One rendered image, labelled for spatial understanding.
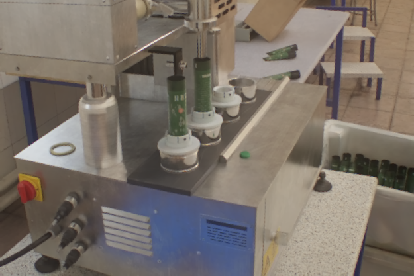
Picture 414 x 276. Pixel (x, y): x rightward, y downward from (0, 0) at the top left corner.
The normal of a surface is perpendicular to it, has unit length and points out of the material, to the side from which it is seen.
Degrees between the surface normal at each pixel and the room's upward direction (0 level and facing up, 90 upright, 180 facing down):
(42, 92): 90
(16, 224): 0
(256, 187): 0
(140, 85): 90
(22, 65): 90
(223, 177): 0
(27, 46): 90
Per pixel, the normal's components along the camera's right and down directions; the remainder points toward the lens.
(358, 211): -0.02, -0.91
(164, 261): -0.39, 0.38
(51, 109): 0.92, 0.14
